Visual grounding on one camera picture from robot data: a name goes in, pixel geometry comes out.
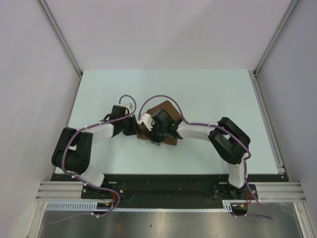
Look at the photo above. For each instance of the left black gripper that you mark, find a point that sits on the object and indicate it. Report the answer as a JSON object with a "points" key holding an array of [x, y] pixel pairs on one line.
{"points": [[133, 129]]}

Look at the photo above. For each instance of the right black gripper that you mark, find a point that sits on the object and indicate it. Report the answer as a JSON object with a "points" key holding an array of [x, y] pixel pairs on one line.
{"points": [[154, 138]]}

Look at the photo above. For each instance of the brown cloth napkin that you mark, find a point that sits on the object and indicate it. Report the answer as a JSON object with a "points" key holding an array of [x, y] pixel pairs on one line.
{"points": [[167, 106]]}

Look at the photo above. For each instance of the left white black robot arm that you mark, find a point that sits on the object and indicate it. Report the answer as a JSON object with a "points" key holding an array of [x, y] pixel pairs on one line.
{"points": [[73, 149]]}

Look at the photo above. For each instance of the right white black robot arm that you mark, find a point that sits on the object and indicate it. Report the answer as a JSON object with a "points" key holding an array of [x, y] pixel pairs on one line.
{"points": [[230, 142]]}

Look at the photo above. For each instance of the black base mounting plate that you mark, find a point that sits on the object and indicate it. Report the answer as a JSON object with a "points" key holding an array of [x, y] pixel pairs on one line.
{"points": [[216, 186]]}

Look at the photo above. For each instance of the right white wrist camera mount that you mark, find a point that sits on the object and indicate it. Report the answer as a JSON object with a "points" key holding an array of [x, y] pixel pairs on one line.
{"points": [[146, 120]]}

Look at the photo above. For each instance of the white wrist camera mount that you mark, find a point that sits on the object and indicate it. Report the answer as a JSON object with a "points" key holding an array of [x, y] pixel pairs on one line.
{"points": [[146, 120], [129, 107]]}

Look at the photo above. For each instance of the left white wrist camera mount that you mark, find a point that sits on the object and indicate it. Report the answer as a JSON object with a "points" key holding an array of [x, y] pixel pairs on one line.
{"points": [[129, 107]]}

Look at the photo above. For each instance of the aluminium front rail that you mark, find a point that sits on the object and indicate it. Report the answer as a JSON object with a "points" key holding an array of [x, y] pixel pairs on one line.
{"points": [[267, 191]]}

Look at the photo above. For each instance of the aluminium rail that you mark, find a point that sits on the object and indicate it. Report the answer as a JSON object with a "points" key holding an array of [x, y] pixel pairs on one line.
{"points": [[267, 191], [268, 124]]}

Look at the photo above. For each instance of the left aluminium corner post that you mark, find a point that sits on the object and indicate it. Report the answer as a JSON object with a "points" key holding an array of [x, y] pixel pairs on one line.
{"points": [[53, 23]]}

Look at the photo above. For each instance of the aluminium corner post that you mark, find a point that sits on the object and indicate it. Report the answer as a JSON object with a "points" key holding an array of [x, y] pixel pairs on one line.
{"points": [[53, 23], [277, 34]]}

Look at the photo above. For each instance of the right side aluminium rail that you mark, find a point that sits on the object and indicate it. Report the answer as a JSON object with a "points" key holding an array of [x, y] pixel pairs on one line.
{"points": [[268, 124]]}

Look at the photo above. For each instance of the right aluminium corner post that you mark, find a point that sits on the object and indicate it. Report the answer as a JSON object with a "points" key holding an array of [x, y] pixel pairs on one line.
{"points": [[277, 34]]}

